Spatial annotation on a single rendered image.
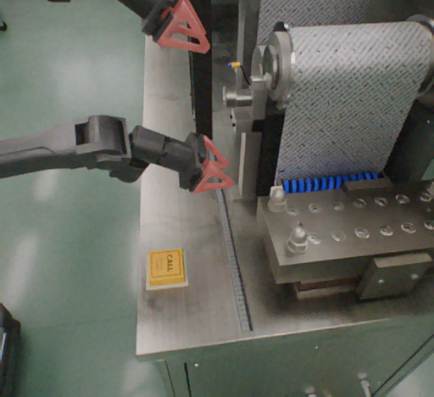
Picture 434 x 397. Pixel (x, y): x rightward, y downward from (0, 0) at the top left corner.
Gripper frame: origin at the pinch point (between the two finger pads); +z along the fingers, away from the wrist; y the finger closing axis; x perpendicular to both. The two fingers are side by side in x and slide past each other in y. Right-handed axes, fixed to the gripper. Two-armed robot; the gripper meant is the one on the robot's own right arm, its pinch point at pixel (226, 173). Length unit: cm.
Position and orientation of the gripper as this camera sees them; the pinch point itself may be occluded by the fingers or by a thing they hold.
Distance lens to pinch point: 68.8
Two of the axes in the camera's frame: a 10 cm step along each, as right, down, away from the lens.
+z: 8.5, 2.9, 4.3
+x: 5.0, -6.8, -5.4
